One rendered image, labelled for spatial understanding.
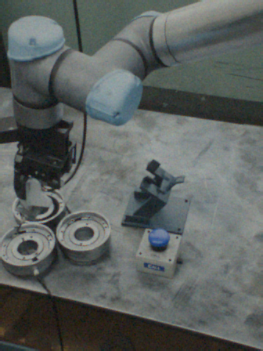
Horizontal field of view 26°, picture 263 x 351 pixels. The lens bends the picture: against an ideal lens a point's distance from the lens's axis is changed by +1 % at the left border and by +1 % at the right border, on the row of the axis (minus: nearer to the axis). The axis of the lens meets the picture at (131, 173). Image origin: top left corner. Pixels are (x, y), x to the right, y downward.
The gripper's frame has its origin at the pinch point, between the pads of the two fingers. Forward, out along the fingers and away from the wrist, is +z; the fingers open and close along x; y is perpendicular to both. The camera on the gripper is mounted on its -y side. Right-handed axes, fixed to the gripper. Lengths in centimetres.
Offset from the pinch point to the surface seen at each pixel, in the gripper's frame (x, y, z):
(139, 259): -0.6, 22.0, 6.6
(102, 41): 162, -42, 70
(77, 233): 3.7, 8.0, 10.6
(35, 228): 1.5, 0.0, 10.4
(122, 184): 21.4, 11.5, 12.1
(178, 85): 162, -2, 83
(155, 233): 3.2, 23.3, 2.6
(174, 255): 1.5, 27.9, 4.9
